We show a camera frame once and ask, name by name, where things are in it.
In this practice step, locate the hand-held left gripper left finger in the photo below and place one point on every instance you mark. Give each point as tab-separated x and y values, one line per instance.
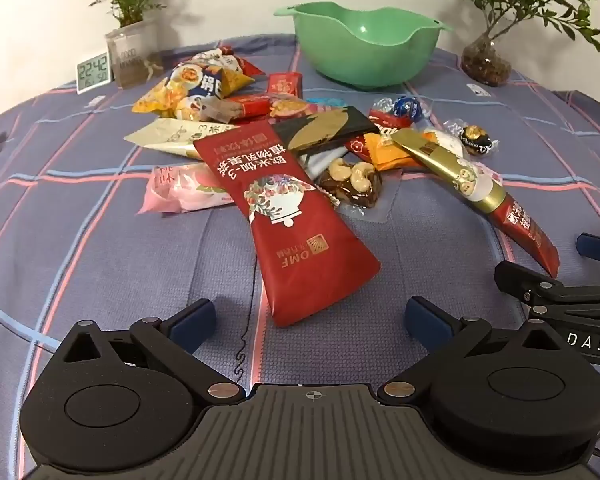
195	321

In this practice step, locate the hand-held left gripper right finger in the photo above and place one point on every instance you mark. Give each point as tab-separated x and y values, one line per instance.
425	317

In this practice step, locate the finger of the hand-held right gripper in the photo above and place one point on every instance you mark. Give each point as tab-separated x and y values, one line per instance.
595	249
522	280

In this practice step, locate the large red tea pouch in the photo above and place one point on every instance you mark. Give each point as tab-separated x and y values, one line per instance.
290	240

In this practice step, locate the pink pastry packet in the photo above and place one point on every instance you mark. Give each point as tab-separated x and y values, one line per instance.
180	190

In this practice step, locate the clear mixed nuts packet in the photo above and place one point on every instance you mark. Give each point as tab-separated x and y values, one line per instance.
352	185

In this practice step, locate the white snack packet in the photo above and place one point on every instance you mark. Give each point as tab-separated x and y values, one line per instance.
447	142

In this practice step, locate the cream tea pouch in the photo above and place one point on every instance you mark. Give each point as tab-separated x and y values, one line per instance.
170	137

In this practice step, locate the blue foil chocolate ball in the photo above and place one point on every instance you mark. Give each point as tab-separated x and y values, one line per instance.
406	107

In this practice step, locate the black and gold packet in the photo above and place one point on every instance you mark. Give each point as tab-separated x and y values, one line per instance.
330	127

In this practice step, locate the red and white snack bag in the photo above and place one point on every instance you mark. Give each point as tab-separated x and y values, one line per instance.
220	57

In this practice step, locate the green plastic bowl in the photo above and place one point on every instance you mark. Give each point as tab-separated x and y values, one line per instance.
360	60

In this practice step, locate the pale pink snack packet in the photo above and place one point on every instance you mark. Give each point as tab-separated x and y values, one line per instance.
491	177

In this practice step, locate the blue plaid tablecloth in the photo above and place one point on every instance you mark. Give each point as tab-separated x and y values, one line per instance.
105	260

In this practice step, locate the gold and red pouch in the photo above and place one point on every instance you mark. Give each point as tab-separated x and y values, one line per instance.
460	175

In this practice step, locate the gold foil chocolate ball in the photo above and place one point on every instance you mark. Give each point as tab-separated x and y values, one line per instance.
475	137

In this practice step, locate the orange snack packet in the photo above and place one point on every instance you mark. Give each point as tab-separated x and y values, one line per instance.
390	156

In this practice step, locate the grey snack packet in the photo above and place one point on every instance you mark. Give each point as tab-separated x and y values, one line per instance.
320	162

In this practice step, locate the white cloth label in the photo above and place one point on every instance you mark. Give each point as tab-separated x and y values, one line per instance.
478	89

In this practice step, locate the leafy plant in glass vase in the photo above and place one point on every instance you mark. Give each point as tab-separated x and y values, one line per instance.
485	60

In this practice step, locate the red clear-ended biscuit packet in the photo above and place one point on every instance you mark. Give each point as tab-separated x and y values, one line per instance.
250	106

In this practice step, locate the yellow and blue chip bag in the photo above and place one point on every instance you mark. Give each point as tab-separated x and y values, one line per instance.
180	85

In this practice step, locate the small red biscuit packet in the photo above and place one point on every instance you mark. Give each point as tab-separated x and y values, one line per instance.
285	83

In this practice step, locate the white digital clock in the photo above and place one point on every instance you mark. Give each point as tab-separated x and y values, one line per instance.
94	71

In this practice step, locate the thin plant in white pot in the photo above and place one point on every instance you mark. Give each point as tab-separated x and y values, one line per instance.
130	55

